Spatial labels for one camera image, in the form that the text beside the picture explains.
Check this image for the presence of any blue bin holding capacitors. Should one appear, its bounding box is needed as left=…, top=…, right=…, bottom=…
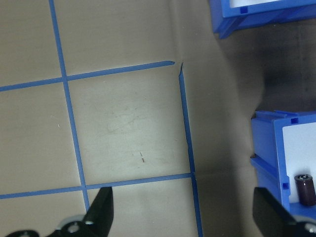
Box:
left=250, top=110, right=316, bottom=218

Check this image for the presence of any blue bin holding batteries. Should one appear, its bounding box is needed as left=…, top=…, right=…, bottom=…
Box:
left=209, top=0, right=316, bottom=40

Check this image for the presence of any dark brown cylindrical capacitor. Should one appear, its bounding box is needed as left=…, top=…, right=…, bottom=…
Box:
left=293, top=173, right=315, bottom=207

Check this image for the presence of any white paper liner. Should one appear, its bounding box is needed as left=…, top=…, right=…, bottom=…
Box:
left=282, top=122, right=316, bottom=205
left=228, top=0, right=281, bottom=8

